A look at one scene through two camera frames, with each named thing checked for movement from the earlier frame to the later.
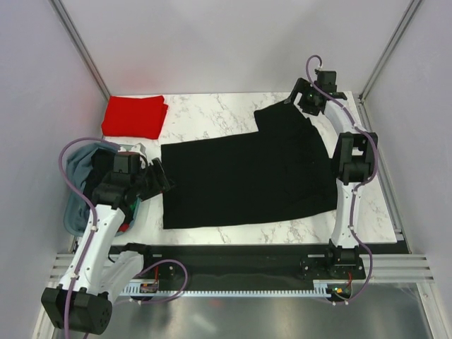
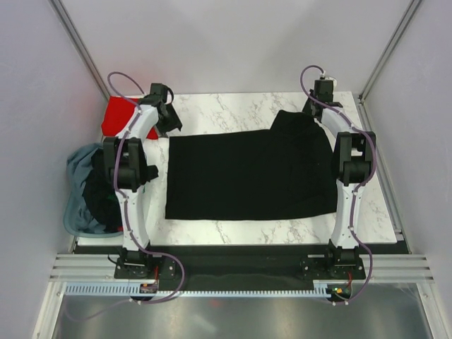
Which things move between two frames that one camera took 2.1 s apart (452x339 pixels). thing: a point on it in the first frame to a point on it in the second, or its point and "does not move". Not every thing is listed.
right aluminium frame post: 389,49 does not move
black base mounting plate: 239,266 does not move
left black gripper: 160,183 to 174,123
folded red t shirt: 141,117 does not move
